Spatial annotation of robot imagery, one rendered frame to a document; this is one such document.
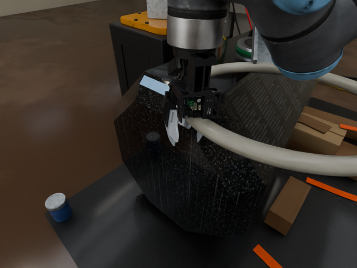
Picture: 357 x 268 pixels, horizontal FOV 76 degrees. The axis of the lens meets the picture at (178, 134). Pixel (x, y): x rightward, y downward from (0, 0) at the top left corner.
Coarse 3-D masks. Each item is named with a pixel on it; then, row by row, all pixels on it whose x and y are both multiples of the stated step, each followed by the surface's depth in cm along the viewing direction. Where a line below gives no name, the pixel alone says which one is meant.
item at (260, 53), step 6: (252, 36) 83; (258, 36) 83; (252, 42) 80; (258, 42) 81; (252, 48) 76; (258, 48) 79; (264, 48) 79; (252, 54) 73; (258, 54) 77; (264, 54) 77; (252, 60) 71; (258, 60) 75; (264, 60) 75; (270, 60) 75; (252, 72) 73; (258, 72) 72; (264, 72) 72
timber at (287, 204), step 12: (288, 180) 132; (288, 192) 125; (300, 192) 125; (276, 204) 119; (288, 204) 119; (300, 204) 119; (276, 216) 116; (288, 216) 114; (276, 228) 120; (288, 228) 114
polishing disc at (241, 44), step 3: (240, 39) 110; (243, 39) 110; (246, 39) 110; (249, 39) 110; (237, 42) 107; (240, 42) 107; (243, 42) 107; (246, 42) 107; (249, 42) 107; (237, 45) 106; (240, 45) 104; (243, 45) 104; (246, 45) 104; (249, 45) 104; (243, 48) 102; (246, 48) 101; (249, 48) 100; (249, 51) 101
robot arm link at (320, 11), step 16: (224, 0) 28; (240, 0) 25; (256, 0) 23; (272, 0) 21; (288, 0) 21; (304, 0) 20; (320, 0) 22; (256, 16) 26; (272, 16) 25; (288, 16) 24; (304, 16) 24; (320, 16) 25; (272, 32) 27; (288, 32) 26
